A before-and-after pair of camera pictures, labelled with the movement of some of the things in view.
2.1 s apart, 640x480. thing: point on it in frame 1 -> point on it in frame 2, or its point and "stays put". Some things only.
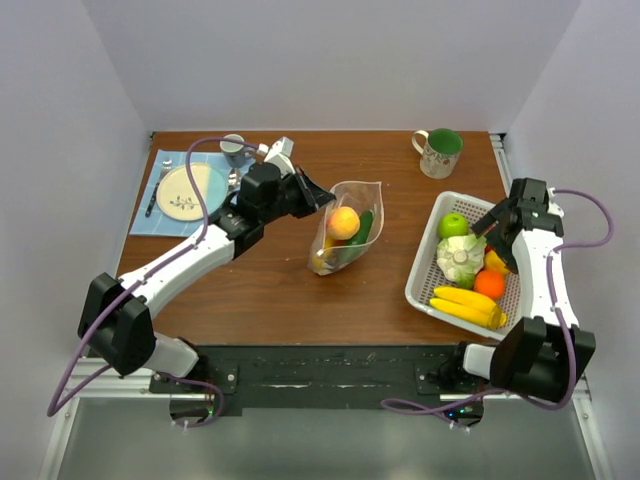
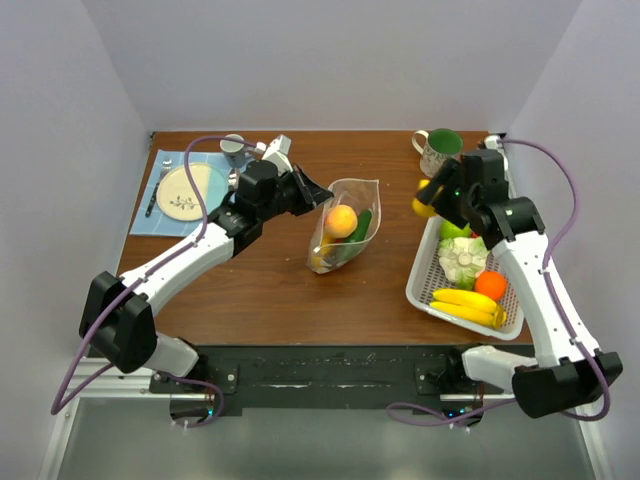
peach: (343, 223) stays put
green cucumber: (362, 236) stays put
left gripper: (312, 196) stays put
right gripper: (502, 251) -> (449, 174)
